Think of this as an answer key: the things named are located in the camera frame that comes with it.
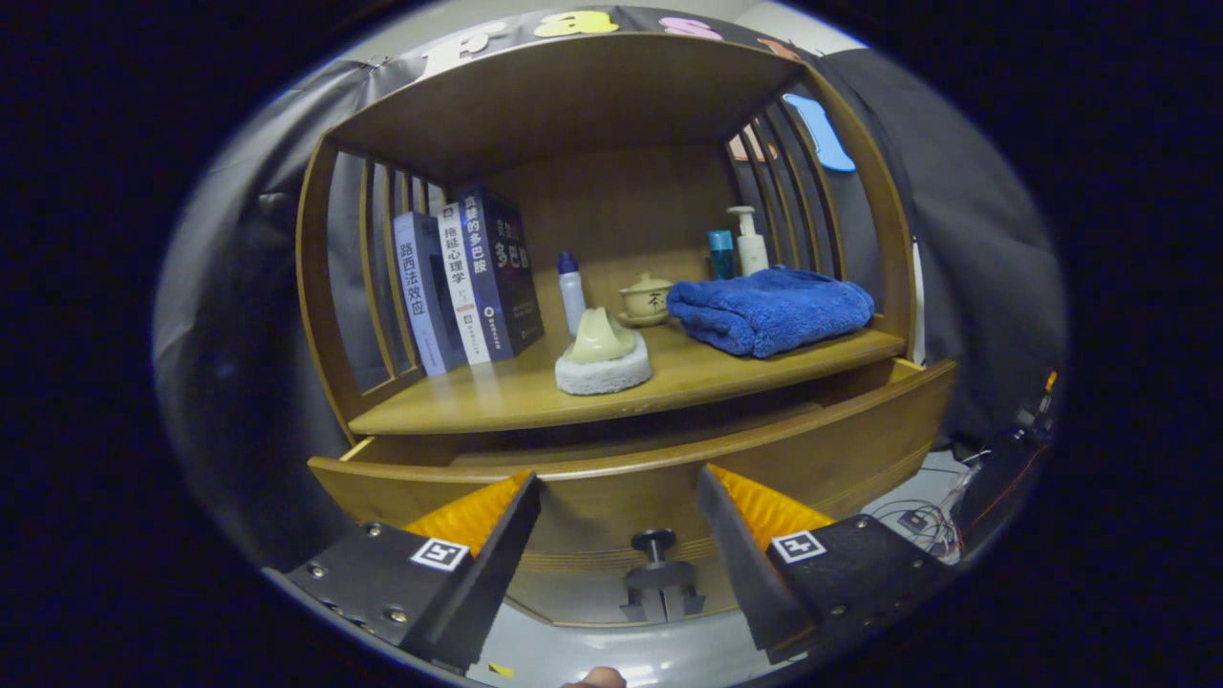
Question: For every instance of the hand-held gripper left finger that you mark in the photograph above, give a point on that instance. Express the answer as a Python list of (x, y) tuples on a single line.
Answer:
[(497, 573)]

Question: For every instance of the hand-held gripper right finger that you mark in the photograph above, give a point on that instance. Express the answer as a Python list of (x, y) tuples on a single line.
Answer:
[(736, 573)]

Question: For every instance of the black drawer knob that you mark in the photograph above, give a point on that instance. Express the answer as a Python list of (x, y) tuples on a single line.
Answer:
[(654, 542)]

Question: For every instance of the wooden drawer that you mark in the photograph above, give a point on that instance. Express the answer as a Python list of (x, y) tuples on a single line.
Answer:
[(611, 506)]

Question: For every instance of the wooden countertop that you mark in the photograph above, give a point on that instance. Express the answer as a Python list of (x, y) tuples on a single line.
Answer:
[(516, 392)]

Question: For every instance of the wooden cabinet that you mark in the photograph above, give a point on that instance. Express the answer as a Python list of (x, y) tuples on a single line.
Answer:
[(573, 96)]

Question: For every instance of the blue folded towel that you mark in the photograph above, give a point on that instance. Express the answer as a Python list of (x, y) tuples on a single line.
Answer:
[(764, 311)]

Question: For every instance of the dark equipment with orange part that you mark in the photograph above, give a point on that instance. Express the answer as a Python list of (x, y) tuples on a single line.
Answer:
[(994, 478)]

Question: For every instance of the white bottle blue cap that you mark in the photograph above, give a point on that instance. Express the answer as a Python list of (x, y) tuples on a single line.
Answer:
[(571, 301)]

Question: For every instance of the dark blue book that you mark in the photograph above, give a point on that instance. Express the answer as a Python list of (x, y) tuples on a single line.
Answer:
[(506, 287)]

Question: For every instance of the beige lidded teacup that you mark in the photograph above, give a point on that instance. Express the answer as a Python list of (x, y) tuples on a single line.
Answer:
[(645, 301)]

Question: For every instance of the light blue book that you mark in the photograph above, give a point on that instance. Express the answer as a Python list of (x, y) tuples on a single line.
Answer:
[(416, 296)]

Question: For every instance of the white spine book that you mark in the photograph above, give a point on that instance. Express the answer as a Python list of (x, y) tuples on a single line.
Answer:
[(459, 287)]

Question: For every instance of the teal bottle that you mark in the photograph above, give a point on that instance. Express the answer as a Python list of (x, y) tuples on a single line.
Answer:
[(720, 256)]

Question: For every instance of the white pump bottle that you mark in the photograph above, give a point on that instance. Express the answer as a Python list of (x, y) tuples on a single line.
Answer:
[(752, 253)]

